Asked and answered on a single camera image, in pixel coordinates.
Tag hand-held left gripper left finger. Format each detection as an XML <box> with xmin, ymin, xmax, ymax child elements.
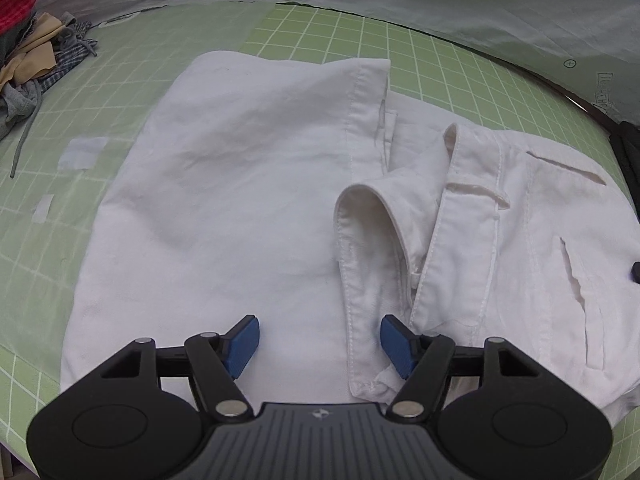
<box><xmin>100</xmin><ymin>315</ymin><xmax>261</xmax><ymax>420</ymax></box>

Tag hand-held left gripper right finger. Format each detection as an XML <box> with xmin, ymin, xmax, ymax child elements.
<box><xmin>380</xmin><ymin>315</ymin><xmax>541</xmax><ymax>418</ymax></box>

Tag white pants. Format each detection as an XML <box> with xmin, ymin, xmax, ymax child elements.
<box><xmin>60</xmin><ymin>50</ymin><xmax>640</xmax><ymax>418</ymax></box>

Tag black folded cloth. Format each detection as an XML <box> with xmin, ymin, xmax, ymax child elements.
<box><xmin>610</xmin><ymin>122</ymin><xmax>640</xmax><ymax>188</ymax></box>

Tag small white tape strip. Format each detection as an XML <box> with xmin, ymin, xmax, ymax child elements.
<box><xmin>32</xmin><ymin>193</ymin><xmax>56</xmax><ymax>224</ymax></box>

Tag large white tape patch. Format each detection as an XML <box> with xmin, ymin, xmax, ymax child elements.
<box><xmin>59</xmin><ymin>137</ymin><xmax>109</xmax><ymax>171</ymax></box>

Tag green grid mat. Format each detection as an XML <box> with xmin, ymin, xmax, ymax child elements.
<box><xmin>0</xmin><ymin>0</ymin><xmax>640</xmax><ymax>480</ymax></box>

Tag grey carrot print sheet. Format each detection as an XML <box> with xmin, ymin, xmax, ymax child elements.
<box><xmin>30</xmin><ymin>0</ymin><xmax>640</xmax><ymax>126</ymax></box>

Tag beige cloth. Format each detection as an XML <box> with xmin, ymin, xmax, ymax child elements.
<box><xmin>0</xmin><ymin>12</ymin><xmax>65</xmax><ymax>87</ymax></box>

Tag dark green cloth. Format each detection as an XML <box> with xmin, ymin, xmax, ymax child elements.
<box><xmin>0</xmin><ymin>27</ymin><xmax>28</xmax><ymax>63</ymax></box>

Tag red checked cloth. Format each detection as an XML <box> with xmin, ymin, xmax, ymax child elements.
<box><xmin>0</xmin><ymin>0</ymin><xmax>40</xmax><ymax>32</ymax></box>

